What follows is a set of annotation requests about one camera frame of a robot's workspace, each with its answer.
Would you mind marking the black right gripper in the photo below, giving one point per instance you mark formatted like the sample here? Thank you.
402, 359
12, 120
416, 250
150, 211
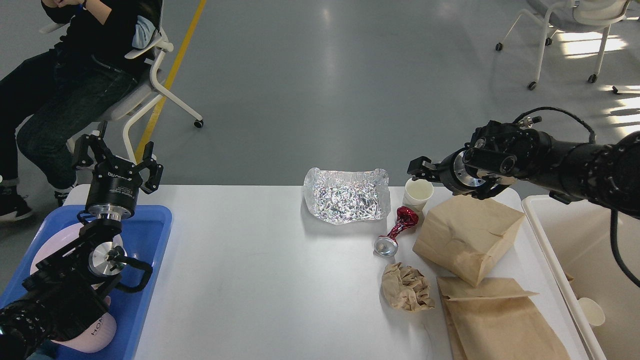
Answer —
452, 172

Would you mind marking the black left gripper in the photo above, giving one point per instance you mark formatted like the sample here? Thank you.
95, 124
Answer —
115, 187

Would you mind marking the pink plastic plate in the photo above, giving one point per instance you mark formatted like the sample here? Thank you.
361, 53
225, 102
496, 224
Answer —
55, 245

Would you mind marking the pink mug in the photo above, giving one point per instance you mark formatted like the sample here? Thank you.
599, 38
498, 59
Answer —
95, 338

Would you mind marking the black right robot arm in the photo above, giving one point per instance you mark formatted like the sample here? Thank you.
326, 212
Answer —
501, 153

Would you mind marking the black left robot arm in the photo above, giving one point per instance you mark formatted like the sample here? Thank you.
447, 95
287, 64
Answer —
67, 292

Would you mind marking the white paper cup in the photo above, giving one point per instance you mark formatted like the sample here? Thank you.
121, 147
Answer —
417, 193

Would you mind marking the red foil wrapper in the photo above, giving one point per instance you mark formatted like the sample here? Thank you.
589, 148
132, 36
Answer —
406, 218

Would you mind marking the blue plastic tray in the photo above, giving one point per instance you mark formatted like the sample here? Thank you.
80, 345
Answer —
145, 237

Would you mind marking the crumpled foil sheet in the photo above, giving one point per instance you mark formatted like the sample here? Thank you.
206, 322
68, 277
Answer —
343, 197

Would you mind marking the person leg with shoe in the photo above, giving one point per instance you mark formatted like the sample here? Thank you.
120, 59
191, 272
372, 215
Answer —
50, 97

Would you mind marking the white chair leg left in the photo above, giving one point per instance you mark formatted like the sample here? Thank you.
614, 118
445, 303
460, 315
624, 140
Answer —
149, 91

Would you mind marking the crumpled brown paper ball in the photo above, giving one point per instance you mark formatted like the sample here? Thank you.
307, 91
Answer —
406, 288

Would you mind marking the white plastic bin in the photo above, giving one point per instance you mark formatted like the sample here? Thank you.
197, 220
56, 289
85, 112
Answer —
575, 239

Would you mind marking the flat brown paper bag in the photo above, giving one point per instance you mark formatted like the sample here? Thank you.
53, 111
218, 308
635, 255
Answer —
496, 320

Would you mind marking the white rolling chair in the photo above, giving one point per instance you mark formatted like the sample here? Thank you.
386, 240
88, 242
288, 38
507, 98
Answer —
570, 17

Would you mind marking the paper cup inside bin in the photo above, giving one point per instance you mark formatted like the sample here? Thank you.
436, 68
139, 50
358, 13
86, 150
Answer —
592, 311

